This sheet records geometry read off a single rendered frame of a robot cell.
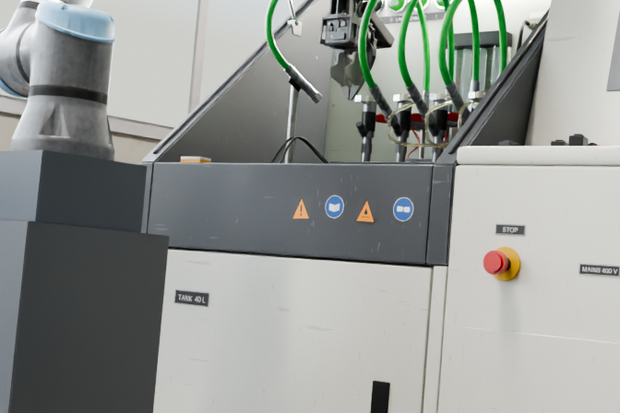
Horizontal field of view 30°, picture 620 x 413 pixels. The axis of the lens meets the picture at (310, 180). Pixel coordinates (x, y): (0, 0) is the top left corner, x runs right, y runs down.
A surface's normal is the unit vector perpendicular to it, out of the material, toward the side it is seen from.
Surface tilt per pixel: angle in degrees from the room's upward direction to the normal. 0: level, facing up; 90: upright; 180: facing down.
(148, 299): 90
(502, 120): 90
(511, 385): 90
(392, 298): 90
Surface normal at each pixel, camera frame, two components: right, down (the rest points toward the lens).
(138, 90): 0.71, 0.00
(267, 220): -0.60, -0.11
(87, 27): 0.50, -0.07
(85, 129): 0.62, -0.31
